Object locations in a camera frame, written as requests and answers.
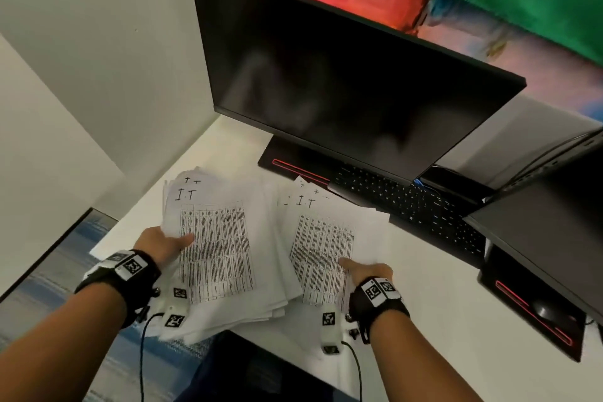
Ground black right camera cable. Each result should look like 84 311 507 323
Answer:
340 340 364 402

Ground person's left forearm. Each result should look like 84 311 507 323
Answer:
0 281 128 402

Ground person's right hand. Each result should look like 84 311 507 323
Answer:
338 257 394 290

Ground black mouse pad red trim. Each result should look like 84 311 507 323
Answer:
477 244 587 364

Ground black camera cable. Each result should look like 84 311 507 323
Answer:
139 313 166 402
340 340 364 402

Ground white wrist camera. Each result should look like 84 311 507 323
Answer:
320 305 352 356
158 286 192 341

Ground person's dark trousers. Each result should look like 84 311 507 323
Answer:
174 330 359 402

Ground black left wristband with markers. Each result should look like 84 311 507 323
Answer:
74 249 162 330

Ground black computer mouse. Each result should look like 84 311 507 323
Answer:
532 300 564 322

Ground person's right forearm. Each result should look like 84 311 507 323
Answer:
369 310 484 402

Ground black keyboard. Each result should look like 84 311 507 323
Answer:
329 163 486 269

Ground stack of white printed papers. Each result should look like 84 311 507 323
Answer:
160 166 305 346

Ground black computer monitor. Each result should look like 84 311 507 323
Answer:
187 0 528 187
464 128 603 327

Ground black right wristband with markers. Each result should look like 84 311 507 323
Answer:
347 276 411 339

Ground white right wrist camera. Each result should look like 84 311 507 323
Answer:
320 305 352 356

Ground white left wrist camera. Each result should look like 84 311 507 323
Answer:
158 286 192 341

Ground white table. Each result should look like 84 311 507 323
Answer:
89 114 603 402

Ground glossy black box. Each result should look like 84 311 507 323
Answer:
419 165 496 202

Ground black red-striped monitor base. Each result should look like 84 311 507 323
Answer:
257 135 345 185

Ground black left camera cable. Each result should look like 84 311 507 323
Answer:
139 313 166 402

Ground grey desk divider panel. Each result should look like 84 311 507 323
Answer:
435 95 602 190

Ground black wristband with markers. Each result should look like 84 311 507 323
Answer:
347 276 411 339
74 249 162 330

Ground person's left hand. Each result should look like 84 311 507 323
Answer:
133 226 196 271

